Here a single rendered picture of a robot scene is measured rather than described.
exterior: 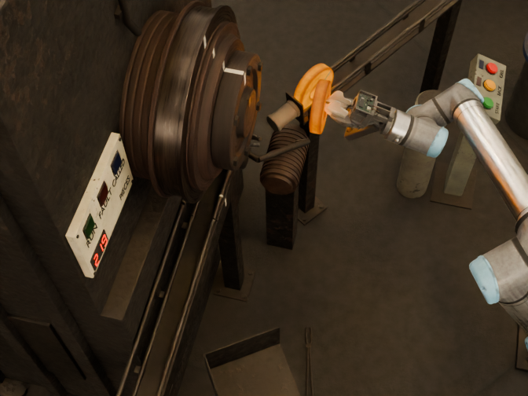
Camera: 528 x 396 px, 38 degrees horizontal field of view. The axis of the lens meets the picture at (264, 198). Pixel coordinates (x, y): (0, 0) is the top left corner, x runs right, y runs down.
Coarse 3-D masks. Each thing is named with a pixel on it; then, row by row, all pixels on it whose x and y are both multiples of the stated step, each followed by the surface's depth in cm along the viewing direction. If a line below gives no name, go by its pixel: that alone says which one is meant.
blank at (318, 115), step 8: (320, 80) 214; (328, 80) 216; (320, 88) 211; (328, 88) 214; (320, 96) 210; (328, 96) 219; (312, 104) 210; (320, 104) 210; (312, 112) 210; (320, 112) 210; (312, 120) 212; (320, 120) 211; (312, 128) 214; (320, 128) 213
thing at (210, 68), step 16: (224, 32) 170; (208, 48) 164; (224, 48) 168; (240, 48) 181; (208, 64) 162; (208, 80) 164; (192, 96) 161; (208, 96) 164; (192, 112) 161; (208, 112) 164; (192, 128) 162; (208, 128) 166; (192, 144) 164; (208, 144) 169; (192, 160) 166; (208, 160) 172; (192, 176) 171; (208, 176) 177
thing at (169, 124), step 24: (192, 24) 165; (216, 24) 169; (192, 48) 161; (168, 72) 160; (192, 72) 158; (168, 96) 159; (168, 120) 160; (168, 144) 162; (168, 168) 166; (168, 192) 178; (192, 192) 179
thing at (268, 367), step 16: (256, 336) 192; (272, 336) 196; (208, 352) 190; (224, 352) 193; (240, 352) 197; (256, 352) 201; (272, 352) 201; (208, 368) 188; (224, 368) 199; (240, 368) 199; (256, 368) 199; (272, 368) 199; (288, 368) 199; (224, 384) 197; (240, 384) 197; (256, 384) 197; (272, 384) 198; (288, 384) 198
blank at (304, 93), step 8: (320, 64) 232; (312, 72) 230; (320, 72) 230; (328, 72) 234; (304, 80) 230; (312, 80) 229; (296, 88) 231; (304, 88) 230; (312, 88) 232; (296, 96) 232; (304, 96) 231; (312, 96) 238; (304, 104) 235
